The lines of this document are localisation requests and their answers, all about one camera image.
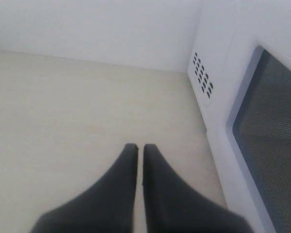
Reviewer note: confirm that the white microwave oven body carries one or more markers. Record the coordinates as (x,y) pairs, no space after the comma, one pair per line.
(230,37)

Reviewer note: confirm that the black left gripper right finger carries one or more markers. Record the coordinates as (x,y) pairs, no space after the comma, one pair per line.
(172,206)

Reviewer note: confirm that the white microwave door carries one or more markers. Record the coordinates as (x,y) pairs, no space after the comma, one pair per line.
(249,129)

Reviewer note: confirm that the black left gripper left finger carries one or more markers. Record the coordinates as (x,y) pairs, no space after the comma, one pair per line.
(105,207)

